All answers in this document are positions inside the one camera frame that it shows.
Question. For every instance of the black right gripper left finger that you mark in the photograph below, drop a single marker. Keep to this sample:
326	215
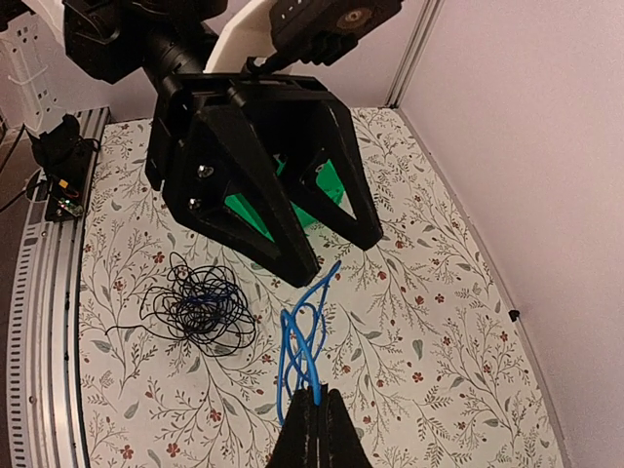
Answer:
296	445

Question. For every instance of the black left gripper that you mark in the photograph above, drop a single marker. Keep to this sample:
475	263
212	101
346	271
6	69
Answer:
234	158

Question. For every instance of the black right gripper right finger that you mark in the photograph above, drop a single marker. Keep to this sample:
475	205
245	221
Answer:
338	444

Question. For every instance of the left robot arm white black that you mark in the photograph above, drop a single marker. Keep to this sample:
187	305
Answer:
109	40

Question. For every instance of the floral table mat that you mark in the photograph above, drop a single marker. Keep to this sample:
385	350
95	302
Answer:
420	344

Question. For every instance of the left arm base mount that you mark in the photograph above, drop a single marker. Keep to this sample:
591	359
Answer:
66	157

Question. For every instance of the small black wall clip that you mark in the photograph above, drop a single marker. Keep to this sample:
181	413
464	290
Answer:
514	315

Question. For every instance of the left aluminium corner post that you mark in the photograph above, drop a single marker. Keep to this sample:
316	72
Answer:
413	52

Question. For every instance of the front aluminium rail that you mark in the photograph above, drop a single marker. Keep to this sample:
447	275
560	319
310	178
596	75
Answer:
43	396

